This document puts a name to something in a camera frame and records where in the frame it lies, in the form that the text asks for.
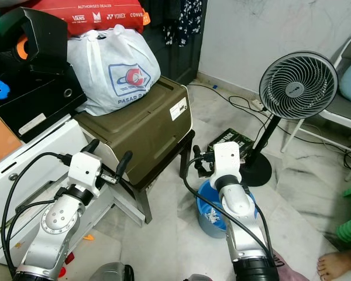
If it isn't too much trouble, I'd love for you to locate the black stool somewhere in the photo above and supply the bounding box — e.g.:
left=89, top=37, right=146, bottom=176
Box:
left=120, top=130, right=197, bottom=225

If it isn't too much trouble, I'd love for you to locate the black printed carton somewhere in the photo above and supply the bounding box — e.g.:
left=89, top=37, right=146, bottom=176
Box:
left=208, top=128, right=255, bottom=162

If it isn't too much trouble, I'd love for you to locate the olive brown storage box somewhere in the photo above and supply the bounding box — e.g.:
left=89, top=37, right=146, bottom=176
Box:
left=73, top=76, right=194, bottom=189

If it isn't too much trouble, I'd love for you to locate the blue plastic bucket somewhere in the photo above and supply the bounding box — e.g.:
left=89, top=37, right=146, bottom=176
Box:
left=196, top=179, right=257, bottom=239

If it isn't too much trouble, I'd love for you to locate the white cabinet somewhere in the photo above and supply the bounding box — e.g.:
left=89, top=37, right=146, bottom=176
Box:
left=0, top=120, right=144, bottom=264

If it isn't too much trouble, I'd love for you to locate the black printer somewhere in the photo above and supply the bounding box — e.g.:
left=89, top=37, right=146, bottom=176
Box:
left=0, top=7, right=87, bottom=144

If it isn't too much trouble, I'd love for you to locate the white power strip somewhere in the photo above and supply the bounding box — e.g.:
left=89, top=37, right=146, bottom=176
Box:
left=250, top=98, right=270, bottom=112

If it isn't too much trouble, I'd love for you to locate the white plastic bag with logo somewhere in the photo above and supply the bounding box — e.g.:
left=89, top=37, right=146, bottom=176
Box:
left=67, top=25, right=161, bottom=116

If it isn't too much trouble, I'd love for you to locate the orange cardboard box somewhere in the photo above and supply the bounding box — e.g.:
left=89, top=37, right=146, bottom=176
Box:
left=0, top=105, right=21, bottom=167

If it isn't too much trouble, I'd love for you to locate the grey robot left leg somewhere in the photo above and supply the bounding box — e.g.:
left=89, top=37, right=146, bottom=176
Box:
left=88, top=262, right=135, bottom=281

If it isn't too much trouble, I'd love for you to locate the grey standing fan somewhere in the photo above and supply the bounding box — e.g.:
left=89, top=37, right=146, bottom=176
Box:
left=240, top=51, right=340, bottom=188

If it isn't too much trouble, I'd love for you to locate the orange roll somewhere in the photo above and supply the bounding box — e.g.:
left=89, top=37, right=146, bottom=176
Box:
left=15, top=34, right=30, bottom=61

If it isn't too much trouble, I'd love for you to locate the red printed bag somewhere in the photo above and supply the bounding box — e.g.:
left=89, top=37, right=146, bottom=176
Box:
left=32, top=0, right=150, bottom=35

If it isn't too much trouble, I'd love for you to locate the dark floral cloth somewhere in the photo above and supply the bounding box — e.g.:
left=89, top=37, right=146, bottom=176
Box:
left=161, top=0, right=205, bottom=47

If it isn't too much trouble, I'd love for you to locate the person's bare foot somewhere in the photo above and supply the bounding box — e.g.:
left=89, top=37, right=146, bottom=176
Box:
left=317, top=239, right=351, bottom=281

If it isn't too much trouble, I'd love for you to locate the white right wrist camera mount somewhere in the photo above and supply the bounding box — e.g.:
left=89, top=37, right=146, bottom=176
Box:
left=209, top=141, right=242, bottom=189

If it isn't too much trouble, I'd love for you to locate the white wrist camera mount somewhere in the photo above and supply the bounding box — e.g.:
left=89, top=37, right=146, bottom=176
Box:
left=68, top=151, right=104, bottom=191
left=209, top=141, right=242, bottom=189

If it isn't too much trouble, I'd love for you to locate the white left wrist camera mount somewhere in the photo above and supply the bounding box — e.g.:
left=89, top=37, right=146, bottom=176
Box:
left=68, top=151, right=104, bottom=191

